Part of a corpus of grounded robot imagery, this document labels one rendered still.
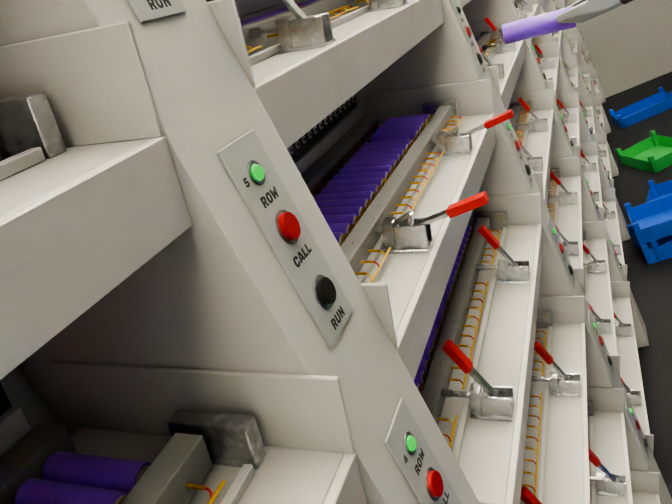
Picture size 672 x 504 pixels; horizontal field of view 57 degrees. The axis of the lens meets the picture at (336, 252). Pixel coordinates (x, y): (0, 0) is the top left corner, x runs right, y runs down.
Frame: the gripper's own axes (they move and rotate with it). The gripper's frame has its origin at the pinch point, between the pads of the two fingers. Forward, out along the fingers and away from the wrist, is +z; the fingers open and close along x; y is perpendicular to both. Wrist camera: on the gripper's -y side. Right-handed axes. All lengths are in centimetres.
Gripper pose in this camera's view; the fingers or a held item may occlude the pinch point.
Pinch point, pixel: (575, 18)
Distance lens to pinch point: 63.5
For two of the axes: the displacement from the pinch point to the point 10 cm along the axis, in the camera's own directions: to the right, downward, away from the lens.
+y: -4.9, -8.4, -2.4
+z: -8.1, 3.4, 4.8
